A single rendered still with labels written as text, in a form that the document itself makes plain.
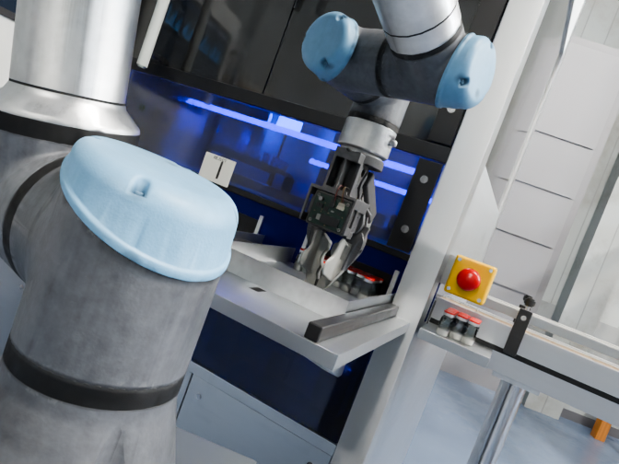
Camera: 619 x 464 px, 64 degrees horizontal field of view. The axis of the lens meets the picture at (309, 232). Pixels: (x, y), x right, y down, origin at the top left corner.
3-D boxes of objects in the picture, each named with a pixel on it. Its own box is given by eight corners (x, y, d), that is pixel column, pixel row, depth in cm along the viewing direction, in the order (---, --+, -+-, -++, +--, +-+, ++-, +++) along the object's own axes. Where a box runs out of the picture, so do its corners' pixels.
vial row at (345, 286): (295, 268, 105) (302, 248, 105) (371, 301, 98) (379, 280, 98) (290, 267, 103) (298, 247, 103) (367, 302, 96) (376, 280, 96)
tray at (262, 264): (288, 261, 111) (294, 248, 111) (394, 308, 101) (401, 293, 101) (199, 257, 80) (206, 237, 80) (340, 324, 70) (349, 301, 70)
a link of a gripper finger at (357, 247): (321, 261, 72) (343, 206, 72) (326, 262, 74) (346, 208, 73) (350, 273, 70) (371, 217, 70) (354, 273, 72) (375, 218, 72)
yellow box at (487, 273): (448, 289, 96) (461, 254, 96) (484, 304, 93) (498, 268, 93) (442, 290, 89) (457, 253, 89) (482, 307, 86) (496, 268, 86)
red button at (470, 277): (454, 285, 89) (462, 264, 89) (476, 294, 88) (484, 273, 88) (452, 285, 86) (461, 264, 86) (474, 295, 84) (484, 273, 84)
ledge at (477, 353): (428, 329, 104) (432, 320, 104) (490, 356, 99) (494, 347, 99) (415, 337, 91) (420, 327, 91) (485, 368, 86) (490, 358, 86)
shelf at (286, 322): (158, 214, 126) (160, 206, 126) (414, 328, 99) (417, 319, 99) (-33, 180, 82) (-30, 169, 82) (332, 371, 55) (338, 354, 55)
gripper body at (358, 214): (294, 222, 68) (325, 139, 67) (318, 227, 76) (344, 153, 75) (344, 241, 65) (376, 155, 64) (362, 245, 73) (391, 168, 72)
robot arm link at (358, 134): (356, 127, 75) (405, 141, 72) (344, 155, 75) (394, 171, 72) (339, 111, 68) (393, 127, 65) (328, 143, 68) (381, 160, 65)
